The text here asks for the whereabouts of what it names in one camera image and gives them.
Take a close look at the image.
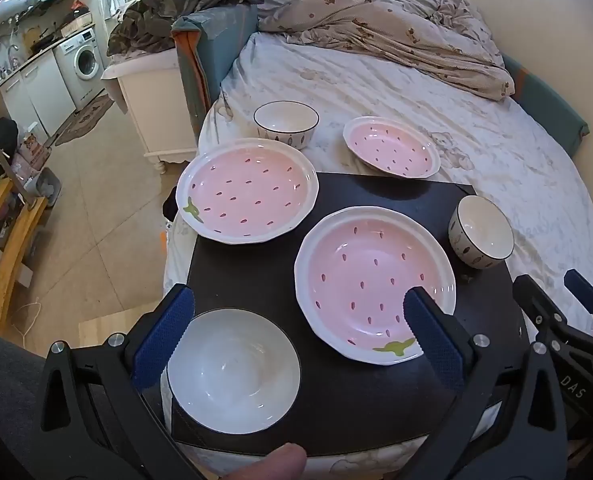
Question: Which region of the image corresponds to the person's left hand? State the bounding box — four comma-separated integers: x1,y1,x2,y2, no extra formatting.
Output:
210,442,308,480

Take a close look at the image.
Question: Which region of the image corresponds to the beige printed blanket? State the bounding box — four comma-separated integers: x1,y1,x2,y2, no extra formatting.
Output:
259,0,515,104

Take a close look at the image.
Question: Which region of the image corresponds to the plain white bowl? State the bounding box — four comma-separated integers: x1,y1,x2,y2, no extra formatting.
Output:
166,309,302,435

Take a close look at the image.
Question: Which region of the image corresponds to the white cable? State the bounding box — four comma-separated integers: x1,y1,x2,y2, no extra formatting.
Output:
15,297,44,349

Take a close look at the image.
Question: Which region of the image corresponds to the printed carton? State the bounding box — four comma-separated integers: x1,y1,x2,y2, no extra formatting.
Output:
14,132,47,186

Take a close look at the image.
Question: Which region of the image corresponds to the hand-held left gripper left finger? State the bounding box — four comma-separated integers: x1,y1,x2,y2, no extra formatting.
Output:
40,284,212,480

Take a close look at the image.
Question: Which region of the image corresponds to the camouflage garment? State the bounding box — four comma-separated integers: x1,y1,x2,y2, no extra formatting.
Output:
107,0,250,59

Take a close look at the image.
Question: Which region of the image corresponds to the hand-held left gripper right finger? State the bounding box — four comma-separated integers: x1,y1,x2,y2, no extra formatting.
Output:
403,285,570,480

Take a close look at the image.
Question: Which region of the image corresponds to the light wooden board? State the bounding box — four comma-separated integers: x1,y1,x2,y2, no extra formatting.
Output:
78,309,152,356

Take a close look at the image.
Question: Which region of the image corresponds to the white nightstand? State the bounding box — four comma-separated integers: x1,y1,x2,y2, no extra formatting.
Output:
101,52,200,176

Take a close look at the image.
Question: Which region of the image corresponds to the teal upholstered bed frame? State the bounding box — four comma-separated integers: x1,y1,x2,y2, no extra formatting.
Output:
171,2,590,157

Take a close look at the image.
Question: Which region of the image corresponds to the large pink strawberry plate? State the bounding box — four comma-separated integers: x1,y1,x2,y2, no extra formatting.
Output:
294,206,458,366
176,137,320,246

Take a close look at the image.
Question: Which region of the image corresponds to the person's grey clothing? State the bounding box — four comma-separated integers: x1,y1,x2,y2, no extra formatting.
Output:
0,330,52,480

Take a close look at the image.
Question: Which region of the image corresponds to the brown patterned rug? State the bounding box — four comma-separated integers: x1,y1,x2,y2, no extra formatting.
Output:
54,95,116,147

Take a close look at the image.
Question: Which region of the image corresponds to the white washing machine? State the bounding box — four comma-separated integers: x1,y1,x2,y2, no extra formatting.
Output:
54,27,105,111

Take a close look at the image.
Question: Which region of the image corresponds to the small pink strawberry plate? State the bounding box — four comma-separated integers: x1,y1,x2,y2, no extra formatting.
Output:
343,116,442,180

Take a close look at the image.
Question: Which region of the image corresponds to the fish pattern black-rimmed bowl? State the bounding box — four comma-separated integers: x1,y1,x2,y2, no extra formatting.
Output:
447,195,515,269
253,101,321,151

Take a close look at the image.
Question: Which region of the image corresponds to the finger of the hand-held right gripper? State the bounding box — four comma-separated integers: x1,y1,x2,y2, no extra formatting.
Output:
565,268,593,342
513,274,593,362

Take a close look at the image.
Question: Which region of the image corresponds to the white kitchen cabinet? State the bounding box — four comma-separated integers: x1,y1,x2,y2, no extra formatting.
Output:
0,50,77,136

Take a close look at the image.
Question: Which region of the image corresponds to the black bag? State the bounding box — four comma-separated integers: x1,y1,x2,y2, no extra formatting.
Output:
0,119,20,159

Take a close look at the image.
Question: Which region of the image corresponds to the black board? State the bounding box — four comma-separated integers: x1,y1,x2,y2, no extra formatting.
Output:
170,172,530,457

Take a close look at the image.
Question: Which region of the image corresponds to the grey bin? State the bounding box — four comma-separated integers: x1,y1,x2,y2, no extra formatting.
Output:
35,166,62,209

